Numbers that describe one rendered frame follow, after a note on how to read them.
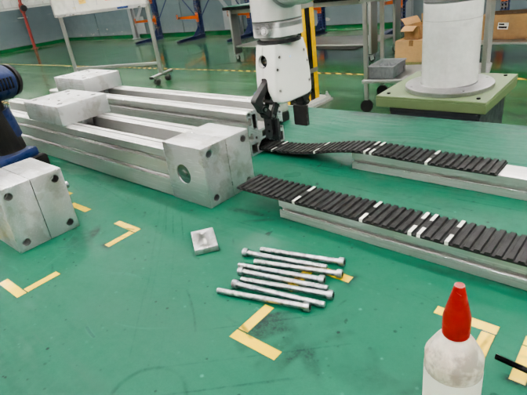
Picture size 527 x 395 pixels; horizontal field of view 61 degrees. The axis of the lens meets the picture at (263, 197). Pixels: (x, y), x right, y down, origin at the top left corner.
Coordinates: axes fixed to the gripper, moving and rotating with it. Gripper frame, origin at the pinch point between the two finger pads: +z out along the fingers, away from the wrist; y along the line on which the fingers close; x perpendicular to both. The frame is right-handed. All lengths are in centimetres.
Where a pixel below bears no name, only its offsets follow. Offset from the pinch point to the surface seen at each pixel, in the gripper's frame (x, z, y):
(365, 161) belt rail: -16.8, 3.9, -1.5
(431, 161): -27.9, 2.0, -1.7
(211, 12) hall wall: 810, 31, 725
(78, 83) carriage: 65, -6, -6
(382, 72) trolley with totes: 121, 52, 264
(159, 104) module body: 31.5, -3.0, -5.1
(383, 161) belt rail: -20.5, 3.1, -2.1
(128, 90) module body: 55, -3, 2
